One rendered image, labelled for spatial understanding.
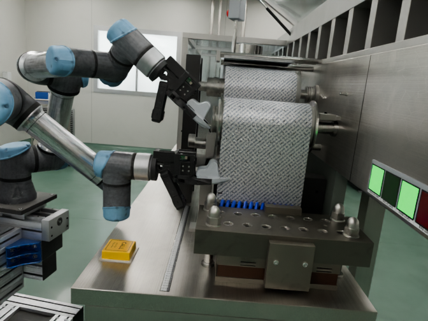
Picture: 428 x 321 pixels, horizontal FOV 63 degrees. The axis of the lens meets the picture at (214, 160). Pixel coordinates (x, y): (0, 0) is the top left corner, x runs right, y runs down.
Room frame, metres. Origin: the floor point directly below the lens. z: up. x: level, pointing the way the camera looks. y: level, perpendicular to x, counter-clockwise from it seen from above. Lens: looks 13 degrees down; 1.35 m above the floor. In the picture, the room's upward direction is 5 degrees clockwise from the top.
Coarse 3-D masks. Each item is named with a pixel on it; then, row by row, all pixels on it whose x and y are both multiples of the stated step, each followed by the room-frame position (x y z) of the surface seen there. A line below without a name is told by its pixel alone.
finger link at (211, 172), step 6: (210, 162) 0.90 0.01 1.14; (210, 168) 0.90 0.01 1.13; (216, 168) 0.90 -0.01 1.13; (198, 174) 0.90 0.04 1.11; (204, 174) 0.90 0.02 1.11; (210, 174) 0.90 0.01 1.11; (216, 174) 0.90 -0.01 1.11; (216, 180) 0.89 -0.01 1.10; (222, 180) 0.90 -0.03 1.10; (228, 180) 0.91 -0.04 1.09
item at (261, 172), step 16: (224, 144) 0.92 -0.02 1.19; (240, 144) 0.92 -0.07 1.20; (256, 144) 0.92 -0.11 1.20; (272, 144) 0.92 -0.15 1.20; (288, 144) 0.92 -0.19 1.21; (224, 160) 0.92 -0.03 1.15; (240, 160) 0.92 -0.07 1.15; (256, 160) 0.92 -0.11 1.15; (272, 160) 0.92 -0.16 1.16; (288, 160) 0.92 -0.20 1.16; (304, 160) 0.92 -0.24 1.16; (224, 176) 0.92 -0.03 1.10; (240, 176) 0.92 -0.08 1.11; (256, 176) 0.92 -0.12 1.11; (272, 176) 0.92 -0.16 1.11; (288, 176) 0.92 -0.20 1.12; (224, 192) 0.92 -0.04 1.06; (240, 192) 0.92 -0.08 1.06; (256, 192) 0.92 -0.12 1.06; (272, 192) 0.92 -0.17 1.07; (288, 192) 0.92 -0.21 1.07
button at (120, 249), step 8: (112, 240) 0.84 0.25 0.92; (120, 240) 0.85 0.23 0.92; (128, 240) 0.85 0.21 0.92; (104, 248) 0.80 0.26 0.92; (112, 248) 0.80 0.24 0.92; (120, 248) 0.80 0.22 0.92; (128, 248) 0.81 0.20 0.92; (104, 256) 0.78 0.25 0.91; (112, 256) 0.78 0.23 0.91; (120, 256) 0.78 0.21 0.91; (128, 256) 0.78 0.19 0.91
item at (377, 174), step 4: (376, 168) 0.68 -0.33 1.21; (372, 172) 0.70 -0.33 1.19; (376, 172) 0.68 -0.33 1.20; (380, 172) 0.67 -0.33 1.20; (372, 176) 0.70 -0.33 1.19; (376, 176) 0.68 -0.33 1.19; (380, 176) 0.66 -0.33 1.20; (372, 180) 0.69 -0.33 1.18; (376, 180) 0.68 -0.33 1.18; (380, 180) 0.66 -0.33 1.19; (372, 184) 0.69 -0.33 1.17; (376, 184) 0.67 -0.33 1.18; (380, 184) 0.66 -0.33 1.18; (372, 188) 0.69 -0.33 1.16; (376, 188) 0.67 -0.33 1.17; (380, 188) 0.65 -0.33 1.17; (376, 192) 0.67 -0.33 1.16
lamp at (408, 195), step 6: (402, 186) 0.58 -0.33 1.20; (408, 186) 0.56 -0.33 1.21; (402, 192) 0.58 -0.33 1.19; (408, 192) 0.56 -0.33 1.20; (414, 192) 0.54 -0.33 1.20; (402, 198) 0.57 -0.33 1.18; (408, 198) 0.56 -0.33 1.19; (414, 198) 0.54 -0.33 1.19; (402, 204) 0.57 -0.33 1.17; (408, 204) 0.55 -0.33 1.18; (414, 204) 0.54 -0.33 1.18; (402, 210) 0.57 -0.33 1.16; (408, 210) 0.55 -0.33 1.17; (414, 210) 0.53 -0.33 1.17
